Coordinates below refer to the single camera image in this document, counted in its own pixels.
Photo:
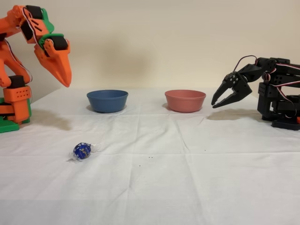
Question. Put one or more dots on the orange green gripper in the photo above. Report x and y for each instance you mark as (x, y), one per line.
(56, 59)

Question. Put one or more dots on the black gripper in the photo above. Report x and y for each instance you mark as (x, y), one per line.
(236, 87)

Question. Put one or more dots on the blue candy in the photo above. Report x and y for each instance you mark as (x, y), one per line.
(82, 152)

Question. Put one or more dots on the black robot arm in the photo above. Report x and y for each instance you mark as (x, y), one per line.
(264, 90)

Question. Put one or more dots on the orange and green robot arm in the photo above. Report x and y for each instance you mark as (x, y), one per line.
(14, 100)

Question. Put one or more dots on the pink bowl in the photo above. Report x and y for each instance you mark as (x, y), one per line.
(185, 103)

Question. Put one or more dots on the blue bowl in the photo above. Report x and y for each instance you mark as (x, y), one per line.
(107, 103)

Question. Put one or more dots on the white tablecloth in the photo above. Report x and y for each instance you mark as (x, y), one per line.
(150, 187)

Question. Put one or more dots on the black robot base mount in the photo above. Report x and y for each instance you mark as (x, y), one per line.
(286, 125)

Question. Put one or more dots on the green robot base mount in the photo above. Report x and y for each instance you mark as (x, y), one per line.
(10, 127)

